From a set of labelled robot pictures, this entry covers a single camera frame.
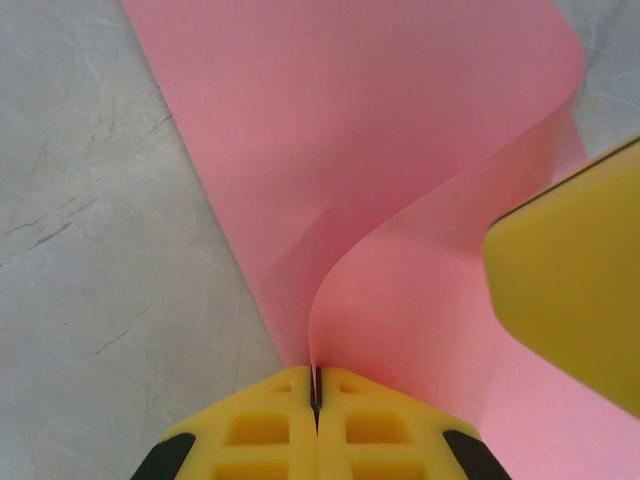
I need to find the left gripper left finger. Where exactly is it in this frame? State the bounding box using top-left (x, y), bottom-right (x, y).
top-left (130, 366), bottom-right (319, 480)

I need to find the pink paper sheet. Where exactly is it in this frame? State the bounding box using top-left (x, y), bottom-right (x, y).
top-left (121, 0), bottom-right (640, 480)

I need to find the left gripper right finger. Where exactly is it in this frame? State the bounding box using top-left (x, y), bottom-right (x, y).
top-left (317, 367), bottom-right (511, 480)

